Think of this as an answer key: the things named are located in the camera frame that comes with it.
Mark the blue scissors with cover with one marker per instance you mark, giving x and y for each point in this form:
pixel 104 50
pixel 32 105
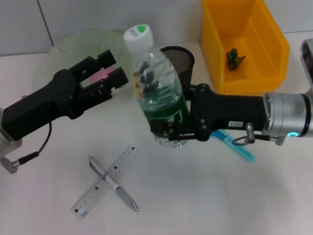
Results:
pixel 244 153

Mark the transparent plastic ruler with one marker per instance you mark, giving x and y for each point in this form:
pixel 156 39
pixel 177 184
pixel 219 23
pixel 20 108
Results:
pixel 85 203

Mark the pink peach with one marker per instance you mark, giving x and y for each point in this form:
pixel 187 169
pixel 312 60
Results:
pixel 99 76

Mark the black mesh pen holder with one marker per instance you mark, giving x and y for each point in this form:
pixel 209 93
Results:
pixel 181 61

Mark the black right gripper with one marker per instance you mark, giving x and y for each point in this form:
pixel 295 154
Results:
pixel 227 112

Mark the clear bottle with green label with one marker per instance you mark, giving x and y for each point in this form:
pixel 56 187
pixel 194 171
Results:
pixel 156 80

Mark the yellow plastic bin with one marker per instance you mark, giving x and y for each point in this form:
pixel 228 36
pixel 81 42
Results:
pixel 212 24

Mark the grey white pen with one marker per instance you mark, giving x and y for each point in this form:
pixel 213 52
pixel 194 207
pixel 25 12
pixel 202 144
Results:
pixel 124 195

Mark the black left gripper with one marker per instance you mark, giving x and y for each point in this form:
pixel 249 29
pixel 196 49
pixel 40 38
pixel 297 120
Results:
pixel 46 102

